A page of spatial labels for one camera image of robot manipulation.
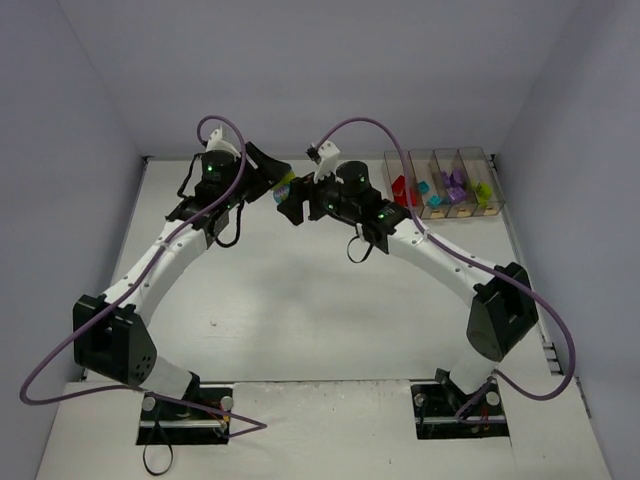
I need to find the teal green monster lego stack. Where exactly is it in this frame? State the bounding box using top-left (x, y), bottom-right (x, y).
top-left (271, 171), bottom-right (296, 204)

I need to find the multicolour lego block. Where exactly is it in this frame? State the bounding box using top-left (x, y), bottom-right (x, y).
top-left (391, 175), bottom-right (417, 207)

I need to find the teal square lego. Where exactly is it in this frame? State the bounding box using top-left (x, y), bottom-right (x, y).
top-left (427, 195), bottom-right (442, 210)

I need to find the purple lego brick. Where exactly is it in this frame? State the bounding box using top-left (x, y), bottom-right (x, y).
top-left (447, 186), bottom-right (467, 205)

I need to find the purple oval paw lego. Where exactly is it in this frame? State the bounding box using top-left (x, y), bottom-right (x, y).
top-left (449, 168), bottom-right (465, 188)

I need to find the small lime green lego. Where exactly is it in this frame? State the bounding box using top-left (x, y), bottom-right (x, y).
top-left (474, 182), bottom-right (493, 208)

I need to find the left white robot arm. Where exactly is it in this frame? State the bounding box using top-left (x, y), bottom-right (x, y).
top-left (73, 143), bottom-right (291, 400)

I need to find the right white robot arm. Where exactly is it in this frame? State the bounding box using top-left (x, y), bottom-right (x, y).
top-left (274, 161), bottom-right (539, 395)

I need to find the clear bin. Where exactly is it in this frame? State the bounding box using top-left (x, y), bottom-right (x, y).
top-left (458, 147), bottom-right (505, 216)
top-left (382, 150), bottom-right (423, 217)
top-left (435, 148), bottom-right (477, 218)
top-left (409, 149), bottom-right (449, 220)

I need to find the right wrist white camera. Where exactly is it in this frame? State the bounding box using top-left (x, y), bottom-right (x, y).
top-left (306, 140), bottom-right (340, 183)

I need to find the wrist white camera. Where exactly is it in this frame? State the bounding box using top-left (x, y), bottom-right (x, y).
top-left (306, 140), bottom-right (340, 183)
top-left (205, 126), bottom-right (240, 157)

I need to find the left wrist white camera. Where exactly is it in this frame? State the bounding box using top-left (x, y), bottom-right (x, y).
top-left (205, 126), bottom-right (240, 157)

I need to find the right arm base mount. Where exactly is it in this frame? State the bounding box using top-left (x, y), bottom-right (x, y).
top-left (410, 381), bottom-right (510, 440)

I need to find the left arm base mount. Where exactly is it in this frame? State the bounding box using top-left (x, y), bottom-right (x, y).
top-left (136, 394), bottom-right (231, 446)

